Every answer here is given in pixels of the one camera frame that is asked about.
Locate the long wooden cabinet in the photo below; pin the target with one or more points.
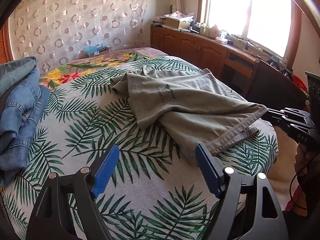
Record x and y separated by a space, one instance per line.
230 65

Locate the blue tissue box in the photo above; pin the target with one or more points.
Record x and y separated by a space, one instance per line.
92 51

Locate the stack of blue jeans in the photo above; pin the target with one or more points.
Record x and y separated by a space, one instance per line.
23 101

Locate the grey-green pants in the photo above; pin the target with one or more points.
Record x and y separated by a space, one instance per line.
193 107

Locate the palm leaf print sheet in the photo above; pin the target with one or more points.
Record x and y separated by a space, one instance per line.
153 193

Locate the dark wooden chair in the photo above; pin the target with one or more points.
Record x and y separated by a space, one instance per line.
269 87

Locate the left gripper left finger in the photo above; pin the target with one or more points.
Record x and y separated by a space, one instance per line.
51 217

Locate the bright window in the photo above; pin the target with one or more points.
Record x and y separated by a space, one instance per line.
271 25

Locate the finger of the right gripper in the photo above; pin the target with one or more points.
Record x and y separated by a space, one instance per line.
286 125
277 113

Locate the person's right hand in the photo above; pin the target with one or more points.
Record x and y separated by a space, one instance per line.
306 163

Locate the circle pattern sheer curtain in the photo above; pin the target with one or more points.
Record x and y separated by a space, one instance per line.
59 31

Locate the floral pink blanket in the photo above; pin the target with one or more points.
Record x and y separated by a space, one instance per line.
72 70

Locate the cardboard box on cabinet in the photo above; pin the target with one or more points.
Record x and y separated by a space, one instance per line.
183 23

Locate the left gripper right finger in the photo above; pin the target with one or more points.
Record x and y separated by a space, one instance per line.
248 207

